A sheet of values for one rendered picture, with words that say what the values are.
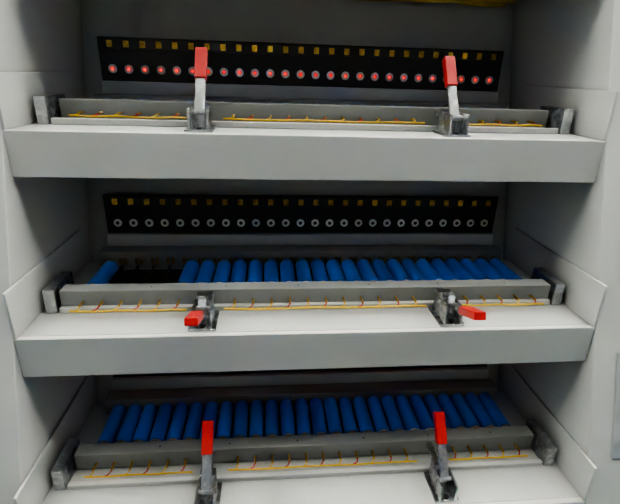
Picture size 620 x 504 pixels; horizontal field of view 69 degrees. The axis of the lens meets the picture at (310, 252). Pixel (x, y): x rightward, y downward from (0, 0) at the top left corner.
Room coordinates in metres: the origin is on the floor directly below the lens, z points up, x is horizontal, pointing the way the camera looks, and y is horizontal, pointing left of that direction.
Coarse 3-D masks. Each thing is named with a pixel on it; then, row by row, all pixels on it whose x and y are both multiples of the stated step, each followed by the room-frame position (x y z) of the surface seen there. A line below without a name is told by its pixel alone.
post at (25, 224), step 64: (0, 0) 0.44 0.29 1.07; (64, 0) 0.57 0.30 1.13; (0, 64) 0.43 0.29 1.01; (64, 64) 0.57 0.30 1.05; (0, 128) 0.43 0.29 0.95; (0, 192) 0.43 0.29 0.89; (64, 192) 0.55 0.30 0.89; (0, 256) 0.43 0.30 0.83; (0, 320) 0.43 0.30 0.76; (0, 384) 0.43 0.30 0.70; (64, 384) 0.53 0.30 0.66; (0, 448) 0.43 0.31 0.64
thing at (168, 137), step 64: (128, 64) 0.60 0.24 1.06; (192, 64) 0.61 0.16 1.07; (256, 64) 0.62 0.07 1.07; (320, 64) 0.62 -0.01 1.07; (384, 64) 0.63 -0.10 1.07; (448, 64) 0.50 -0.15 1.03; (64, 128) 0.45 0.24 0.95; (128, 128) 0.46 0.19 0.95; (192, 128) 0.46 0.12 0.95; (256, 128) 0.50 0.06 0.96; (320, 128) 0.50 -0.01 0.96; (384, 128) 0.51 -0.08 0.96; (448, 128) 0.48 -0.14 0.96; (512, 128) 0.52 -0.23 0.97; (576, 128) 0.53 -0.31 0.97
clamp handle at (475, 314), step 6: (450, 294) 0.48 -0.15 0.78; (450, 300) 0.48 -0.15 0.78; (450, 306) 0.47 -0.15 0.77; (456, 306) 0.46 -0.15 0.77; (462, 306) 0.45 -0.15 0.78; (468, 306) 0.45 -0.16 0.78; (462, 312) 0.44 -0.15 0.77; (468, 312) 0.43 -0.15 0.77; (474, 312) 0.41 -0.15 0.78; (480, 312) 0.41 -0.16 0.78; (474, 318) 0.41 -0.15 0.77; (480, 318) 0.41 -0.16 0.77
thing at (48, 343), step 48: (144, 240) 0.61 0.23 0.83; (192, 240) 0.61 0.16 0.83; (240, 240) 0.62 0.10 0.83; (288, 240) 0.63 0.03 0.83; (336, 240) 0.63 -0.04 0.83; (384, 240) 0.64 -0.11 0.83; (432, 240) 0.64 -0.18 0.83; (480, 240) 0.65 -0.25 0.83; (528, 240) 0.61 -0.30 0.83; (48, 288) 0.47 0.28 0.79; (576, 288) 0.51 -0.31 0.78; (48, 336) 0.44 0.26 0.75; (96, 336) 0.44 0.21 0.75; (144, 336) 0.44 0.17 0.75; (192, 336) 0.44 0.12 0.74; (240, 336) 0.45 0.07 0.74; (288, 336) 0.45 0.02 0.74; (336, 336) 0.46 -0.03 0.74; (384, 336) 0.46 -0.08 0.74; (432, 336) 0.47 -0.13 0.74; (480, 336) 0.47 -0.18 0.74; (528, 336) 0.48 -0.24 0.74; (576, 336) 0.48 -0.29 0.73
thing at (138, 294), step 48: (96, 288) 0.48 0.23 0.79; (144, 288) 0.49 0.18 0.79; (192, 288) 0.49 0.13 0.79; (240, 288) 0.50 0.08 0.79; (288, 288) 0.50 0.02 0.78; (336, 288) 0.50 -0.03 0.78; (384, 288) 0.51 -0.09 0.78; (432, 288) 0.51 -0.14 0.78; (480, 288) 0.52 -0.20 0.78; (528, 288) 0.53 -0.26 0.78
